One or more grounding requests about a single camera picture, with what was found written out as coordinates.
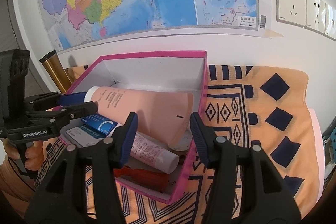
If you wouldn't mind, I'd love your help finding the beige masking tape strip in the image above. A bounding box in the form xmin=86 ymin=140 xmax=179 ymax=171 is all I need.
xmin=264 ymin=29 xmax=284 ymax=40

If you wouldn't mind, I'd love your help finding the white tape roll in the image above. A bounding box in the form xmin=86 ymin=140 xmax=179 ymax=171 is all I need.
xmin=168 ymin=130 xmax=194 ymax=152

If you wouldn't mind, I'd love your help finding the blue medicine box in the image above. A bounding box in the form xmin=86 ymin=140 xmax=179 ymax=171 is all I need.
xmin=81 ymin=113 xmax=123 ymax=139

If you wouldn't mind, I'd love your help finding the grey door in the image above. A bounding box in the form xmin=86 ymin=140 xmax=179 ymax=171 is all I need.
xmin=0 ymin=0 xmax=57 ymax=98

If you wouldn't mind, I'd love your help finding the orange patterned blanket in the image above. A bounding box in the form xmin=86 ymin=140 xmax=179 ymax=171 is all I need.
xmin=5 ymin=64 xmax=320 ymax=224

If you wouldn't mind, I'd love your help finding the white medicine box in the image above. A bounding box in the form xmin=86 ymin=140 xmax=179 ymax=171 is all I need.
xmin=64 ymin=126 xmax=106 ymax=147

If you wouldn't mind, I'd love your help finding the person's left hand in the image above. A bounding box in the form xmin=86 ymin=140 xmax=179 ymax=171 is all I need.
xmin=3 ymin=139 xmax=44 ymax=171

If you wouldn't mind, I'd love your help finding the pink cardboard box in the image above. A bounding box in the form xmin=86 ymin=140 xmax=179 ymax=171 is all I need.
xmin=54 ymin=50 xmax=209 ymax=205

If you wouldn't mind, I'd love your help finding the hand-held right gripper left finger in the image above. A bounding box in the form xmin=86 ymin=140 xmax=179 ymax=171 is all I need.
xmin=25 ymin=112 xmax=139 ymax=224

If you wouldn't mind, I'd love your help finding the small pink tube white cap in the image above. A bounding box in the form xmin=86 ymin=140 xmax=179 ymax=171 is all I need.
xmin=130 ymin=132 xmax=180 ymax=174

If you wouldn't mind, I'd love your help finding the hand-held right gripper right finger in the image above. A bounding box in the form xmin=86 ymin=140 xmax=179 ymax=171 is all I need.
xmin=189 ymin=112 xmax=302 ymax=224

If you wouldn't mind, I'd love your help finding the large peach pink tube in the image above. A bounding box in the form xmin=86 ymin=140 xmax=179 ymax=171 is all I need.
xmin=84 ymin=86 xmax=194 ymax=150

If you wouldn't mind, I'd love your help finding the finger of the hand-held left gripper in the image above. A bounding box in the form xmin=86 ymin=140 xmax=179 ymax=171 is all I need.
xmin=26 ymin=100 xmax=99 ymax=125
xmin=25 ymin=91 xmax=89 ymax=112

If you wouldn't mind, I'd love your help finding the gold metal cylinder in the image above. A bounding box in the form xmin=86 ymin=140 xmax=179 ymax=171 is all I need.
xmin=39 ymin=49 xmax=73 ymax=93

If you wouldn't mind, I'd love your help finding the red plastic tool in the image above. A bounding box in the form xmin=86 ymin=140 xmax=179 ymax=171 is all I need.
xmin=114 ymin=165 xmax=172 ymax=193

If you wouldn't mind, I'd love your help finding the blue plastic basket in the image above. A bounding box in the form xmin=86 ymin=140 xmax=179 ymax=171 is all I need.
xmin=322 ymin=126 xmax=336 ymax=183

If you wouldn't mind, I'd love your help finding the white wall socket plate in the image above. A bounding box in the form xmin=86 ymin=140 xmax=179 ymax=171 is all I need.
xmin=325 ymin=2 xmax=336 ymax=41
xmin=274 ymin=0 xmax=307 ymax=28
xmin=306 ymin=0 xmax=326 ymax=34

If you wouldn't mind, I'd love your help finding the person's left forearm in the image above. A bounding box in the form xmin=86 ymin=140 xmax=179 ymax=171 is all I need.
xmin=0 ymin=157 xmax=40 ymax=201

